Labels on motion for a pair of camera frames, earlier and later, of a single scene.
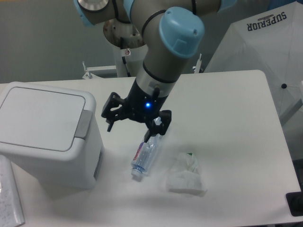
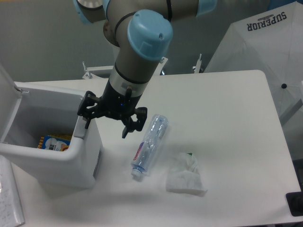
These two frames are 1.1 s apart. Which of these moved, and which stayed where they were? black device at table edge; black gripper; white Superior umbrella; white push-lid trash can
Moved: black gripper
Stayed: black device at table edge; white push-lid trash can; white Superior umbrella
